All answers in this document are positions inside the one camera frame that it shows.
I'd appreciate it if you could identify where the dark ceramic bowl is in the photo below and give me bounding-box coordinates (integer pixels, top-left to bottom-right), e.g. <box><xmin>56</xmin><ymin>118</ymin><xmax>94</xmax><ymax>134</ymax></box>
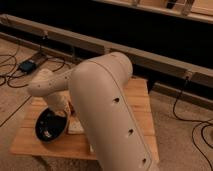
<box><xmin>35</xmin><ymin>108</ymin><xmax>68</xmax><ymax>142</ymax></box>

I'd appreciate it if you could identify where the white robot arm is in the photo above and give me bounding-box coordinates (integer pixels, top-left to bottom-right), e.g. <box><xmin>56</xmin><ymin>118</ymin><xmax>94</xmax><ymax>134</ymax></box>
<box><xmin>28</xmin><ymin>52</ymin><xmax>159</xmax><ymax>171</ymax></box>

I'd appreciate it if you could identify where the beige sponge block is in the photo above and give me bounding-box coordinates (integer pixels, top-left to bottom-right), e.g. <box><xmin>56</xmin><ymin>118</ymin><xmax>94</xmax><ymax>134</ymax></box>
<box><xmin>68</xmin><ymin>121</ymin><xmax>84</xmax><ymax>134</ymax></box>

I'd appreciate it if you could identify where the white tube bottle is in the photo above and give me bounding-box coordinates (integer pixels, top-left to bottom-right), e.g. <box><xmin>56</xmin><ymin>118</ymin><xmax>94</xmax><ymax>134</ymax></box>
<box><xmin>89</xmin><ymin>144</ymin><xmax>94</xmax><ymax>154</ymax></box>

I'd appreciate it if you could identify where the wooden table board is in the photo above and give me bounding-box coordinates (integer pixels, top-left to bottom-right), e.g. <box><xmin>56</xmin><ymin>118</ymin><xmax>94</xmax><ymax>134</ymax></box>
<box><xmin>10</xmin><ymin>78</ymin><xmax>159</xmax><ymax>162</ymax></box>

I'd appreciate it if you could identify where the blue black power box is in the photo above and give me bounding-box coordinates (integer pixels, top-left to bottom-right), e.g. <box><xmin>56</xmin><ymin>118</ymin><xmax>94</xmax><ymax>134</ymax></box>
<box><xmin>18</xmin><ymin>60</ymin><xmax>36</xmax><ymax>74</ymax></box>

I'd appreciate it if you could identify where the black cables left floor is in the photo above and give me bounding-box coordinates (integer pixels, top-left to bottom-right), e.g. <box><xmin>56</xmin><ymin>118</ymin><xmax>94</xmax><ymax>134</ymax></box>
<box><xmin>0</xmin><ymin>53</ymin><xmax>67</xmax><ymax>89</ymax></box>

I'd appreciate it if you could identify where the long wooden beam rail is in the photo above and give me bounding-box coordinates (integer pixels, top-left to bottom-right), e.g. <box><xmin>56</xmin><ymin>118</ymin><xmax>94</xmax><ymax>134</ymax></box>
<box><xmin>0</xmin><ymin>14</ymin><xmax>213</xmax><ymax>88</ymax></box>

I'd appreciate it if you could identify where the black cable right floor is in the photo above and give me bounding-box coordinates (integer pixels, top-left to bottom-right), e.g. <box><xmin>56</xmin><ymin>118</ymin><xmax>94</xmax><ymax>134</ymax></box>
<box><xmin>172</xmin><ymin>75</ymin><xmax>213</xmax><ymax>161</ymax></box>

